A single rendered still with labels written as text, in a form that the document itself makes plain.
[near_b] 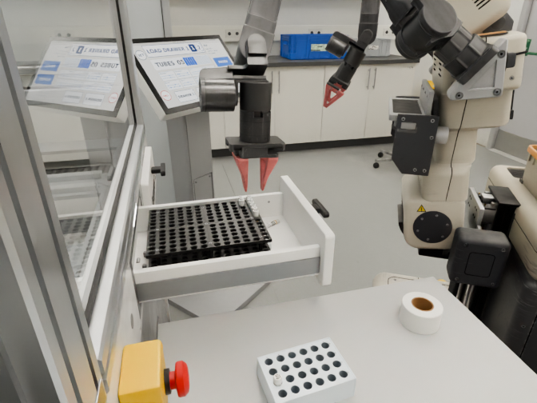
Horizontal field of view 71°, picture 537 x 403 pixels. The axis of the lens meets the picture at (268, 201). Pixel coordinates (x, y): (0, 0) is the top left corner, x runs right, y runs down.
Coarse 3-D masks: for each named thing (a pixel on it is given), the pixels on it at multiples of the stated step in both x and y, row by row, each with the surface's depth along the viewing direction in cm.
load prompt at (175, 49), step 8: (144, 48) 138; (152, 48) 141; (160, 48) 143; (168, 48) 146; (176, 48) 149; (184, 48) 152; (192, 48) 155; (200, 48) 158; (152, 56) 139; (160, 56) 142
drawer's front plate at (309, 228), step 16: (288, 192) 84; (288, 208) 86; (304, 208) 75; (288, 224) 87; (304, 224) 76; (320, 224) 69; (304, 240) 77; (320, 240) 68; (320, 256) 69; (320, 272) 70
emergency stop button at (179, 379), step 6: (180, 366) 45; (186, 366) 45; (174, 372) 45; (180, 372) 44; (186, 372) 44; (174, 378) 44; (180, 378) 44; (186, 378) 44; (174, 384) 44; (180, 384) 43; (186, 384) 44; (180, 390) 43; (186, 390) 44; (180, 396) 44
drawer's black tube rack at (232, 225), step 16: (176, 208) 81; (192, 208) 81; (208, 208) 81; (224, 208) 81; (240, 208) 81; (160, 224) 75; (176, 224) 74; (192, 224) 75; (208, 224) 74; (224, 224) 75; (240, 224) 74; (160, 240) 70; (176, 240) 69; (192, 240) 70; (208, 240) 69; (224, 240) 70; (240, 240) 69; (256, 240) 74; (160, 256) 65; (176, 256) 70; (192, 256) 70; (208, 256) 69; (224, 256) 69
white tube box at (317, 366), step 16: (288, 352) 59; (304, 352) 60; (320, 352) 59; (336, 352) 59; (272, 368) 56; (288, 368) 57; (304, 368) 56; (320, 368) 56; (336, 368) 56; (272, 384) 54; (288, 384) 54; (304, 384) 54; (320, 384) 55; (336, 384) 54; (352, 384) 55; (272, 400) 52; (288, 400) 51; (304, 400) 52; (320, 400) 54; (336, 400) 55
